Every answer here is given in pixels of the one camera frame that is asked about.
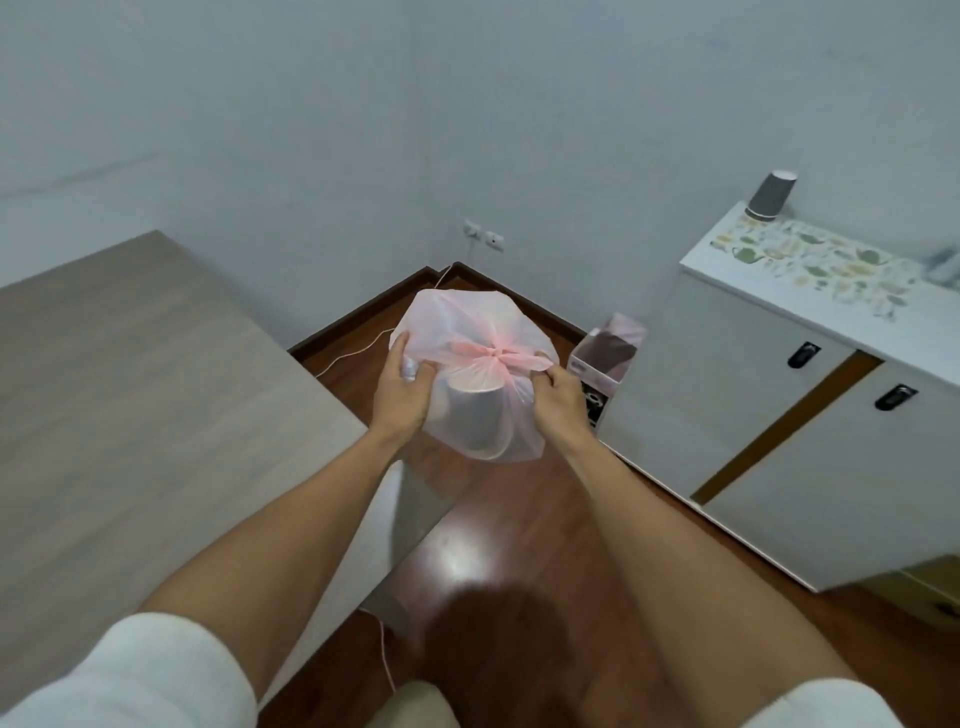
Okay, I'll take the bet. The person's right hand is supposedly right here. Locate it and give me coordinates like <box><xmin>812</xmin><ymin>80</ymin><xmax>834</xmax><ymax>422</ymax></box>
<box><xmin>530</xmin><ymin>363</ymin><xmax>598</xmax><ymax>453</ymax></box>

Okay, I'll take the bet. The person's left hand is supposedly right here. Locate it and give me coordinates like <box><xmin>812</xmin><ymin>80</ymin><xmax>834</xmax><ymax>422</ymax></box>
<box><xmin>371</xmin><ymin>332</ymin><xmax>438</xmax><ymax>450</ymax></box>

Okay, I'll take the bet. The pink plastic bag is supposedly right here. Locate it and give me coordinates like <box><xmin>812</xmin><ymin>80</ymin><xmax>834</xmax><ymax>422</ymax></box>
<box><xmin>389</xmin><ymin>288</ymin><xmax>561</xmax><ymax>464</ymax></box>

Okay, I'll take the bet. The person's right forearm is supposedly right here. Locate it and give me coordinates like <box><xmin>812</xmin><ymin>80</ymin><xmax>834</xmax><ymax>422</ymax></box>
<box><xmin>562</xmin><ymin>433</ymin><xmax>858</xmax><ymax>728</ymax></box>

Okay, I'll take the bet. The person's left forearm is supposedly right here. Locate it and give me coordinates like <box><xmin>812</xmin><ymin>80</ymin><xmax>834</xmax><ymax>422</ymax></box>
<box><xmin>141</xmin><ymin>429</ymin><xmax>408</xmax><ymax>700</ymax></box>

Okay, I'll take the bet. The white paper cup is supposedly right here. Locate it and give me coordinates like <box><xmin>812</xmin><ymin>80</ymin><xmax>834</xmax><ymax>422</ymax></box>
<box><xmin>447</xmin><ymin>369</ymin><xmax>507</xmax><ymax>459</ymax></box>

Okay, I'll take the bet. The trash box with pink liner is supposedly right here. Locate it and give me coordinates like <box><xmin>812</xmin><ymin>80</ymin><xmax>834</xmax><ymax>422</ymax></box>
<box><xmin>567</xmin><ymin>312</ymin><xmax>649</xmax><ymax>430</ymax></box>

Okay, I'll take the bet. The white table side panel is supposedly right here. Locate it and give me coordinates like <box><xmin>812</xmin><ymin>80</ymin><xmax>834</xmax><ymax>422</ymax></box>
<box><xmin>258</xmin><ymin>459</ymin><xmax>460</xmax><ymax>708</ymax></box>

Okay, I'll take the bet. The white cabinet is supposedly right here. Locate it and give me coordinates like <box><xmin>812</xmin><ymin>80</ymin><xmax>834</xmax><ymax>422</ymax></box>
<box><xmin>596</xmin><ymin>201</ymin><xmax>960</xmax><ymax>594</ymax></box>

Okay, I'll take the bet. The gray paper cup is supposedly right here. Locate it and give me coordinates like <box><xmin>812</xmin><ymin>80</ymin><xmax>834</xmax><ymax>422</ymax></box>
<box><xmin>744</xmin><ymin>170</ymin><xmax>798</xmax><ymax>223</ymax></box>

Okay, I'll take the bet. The leaf patterned mat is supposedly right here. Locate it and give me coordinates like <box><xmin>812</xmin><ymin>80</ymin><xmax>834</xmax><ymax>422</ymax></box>
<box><xmin>708</xmin><ymin>217</ymin><xmax>925</xmax><ymax>323</ymax></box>

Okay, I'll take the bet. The beige trouser leg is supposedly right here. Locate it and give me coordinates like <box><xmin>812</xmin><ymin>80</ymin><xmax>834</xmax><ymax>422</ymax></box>
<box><xmin>366</xmin><ymin>680</ymin><xmax>461</xmax><ymax>728</ymax></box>

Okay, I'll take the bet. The white shirt sleeve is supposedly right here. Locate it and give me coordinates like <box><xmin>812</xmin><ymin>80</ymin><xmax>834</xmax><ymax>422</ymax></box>
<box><xmin>0</xmin><ymin>612</ymin><xmax>258</xmax><ymax>728</ymax></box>
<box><xmin>742</xmin><ymin>678</ymin><xmax>906</xmax><ymax>728</ymax></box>

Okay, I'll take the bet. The white cable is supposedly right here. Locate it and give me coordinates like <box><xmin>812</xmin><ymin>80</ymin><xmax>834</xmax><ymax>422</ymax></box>
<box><xmin>314</xmin><ymin>238</ymin><xmax>477</xmax><ymax>380</ymax></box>

